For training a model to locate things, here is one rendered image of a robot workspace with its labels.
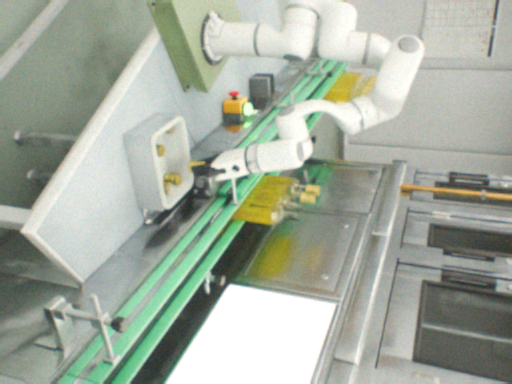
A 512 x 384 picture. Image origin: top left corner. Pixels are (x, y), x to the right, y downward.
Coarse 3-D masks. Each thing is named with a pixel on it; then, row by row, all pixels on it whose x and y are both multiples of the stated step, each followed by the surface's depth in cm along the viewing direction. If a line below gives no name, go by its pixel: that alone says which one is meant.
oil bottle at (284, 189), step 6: (258, 186) 162; (264, 186) 161; (270, 186) 161; (276, 186) 161; (282, 186) 160; (288, 186) 160; (270, 192) 159; (276, 192) 158; (282, 192) 158; (288, 192) 158
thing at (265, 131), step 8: (328, 64) 249; (304, 80) 227; (312, 80) 227; (320, 80) 227; (296, 88) 217; (304, 88) 217; (312, 88) 216; (288, 96) 208; (296, 96) 208; (304, 96) 207; (296, 104) 199; (272, 112) 192; (264, 120) 185; (272, 120) 185; (256, 128) 178; (264, 128) 179; (272, 128) 177; (248, 136) 172; (256, 136) 173; (264, 136) 171; (272, 136) 172; (248, 144) 167
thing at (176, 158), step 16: (160, 128) 129; (176, 128) 139; (160, 144) 141; (176, 144) 142; (160, 160) 142; (176, 160) 145; (160, 176) 130; (192, 176) 146; (160, 192) 132; (176, 192) 142
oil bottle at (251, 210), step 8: (248, 200) 154; (256, 200) 154; (264, 200) 153; (240, 208) 152; (248, 208) 151; (256, 208) 150; (264, 208) 149; (272, 208) 149; (280, 208) 149; (232, 216) 155; (240, 216) 153; (248, 216) 152; (256, 216) 151; (264, 216) 150; (272, 216) 149; (280, 216) 149; (272, 224) 150
